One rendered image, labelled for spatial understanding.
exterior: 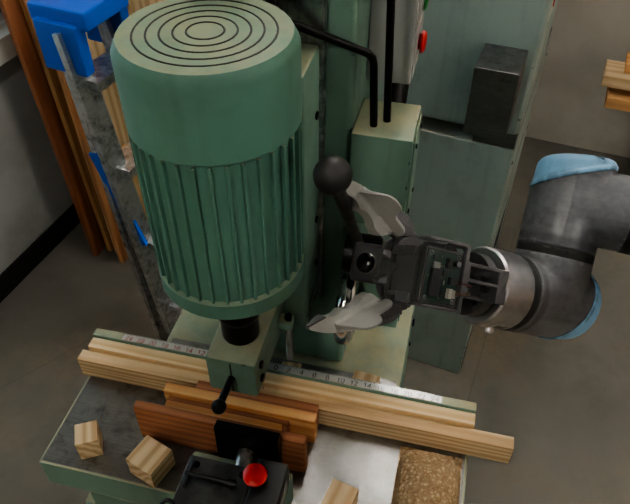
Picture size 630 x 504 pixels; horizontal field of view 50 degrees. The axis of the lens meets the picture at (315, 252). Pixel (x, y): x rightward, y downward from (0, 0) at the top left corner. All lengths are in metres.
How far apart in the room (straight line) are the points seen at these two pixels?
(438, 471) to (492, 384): 1.29
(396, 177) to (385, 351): 0.44
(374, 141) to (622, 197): 0.30
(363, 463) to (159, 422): 0.30
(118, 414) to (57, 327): 1.42
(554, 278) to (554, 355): 1.58
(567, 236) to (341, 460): 0.45
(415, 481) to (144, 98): 0.62
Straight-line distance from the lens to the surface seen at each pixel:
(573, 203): 0.82
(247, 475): 0.86
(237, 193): 0.65
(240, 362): 0.90
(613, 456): 2.22
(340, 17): 0.81
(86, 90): 1.70
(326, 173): 0.57
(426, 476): 0.97
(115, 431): 1.08
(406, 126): 0.89
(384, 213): 0.69
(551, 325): 0.82
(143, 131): 0.64
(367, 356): 1.24
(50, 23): 1.66
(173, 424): 1.00
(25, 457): 2.21
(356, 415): 1.00
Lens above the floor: 1.78
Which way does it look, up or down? 44 degrees down
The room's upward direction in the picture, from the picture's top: straight up
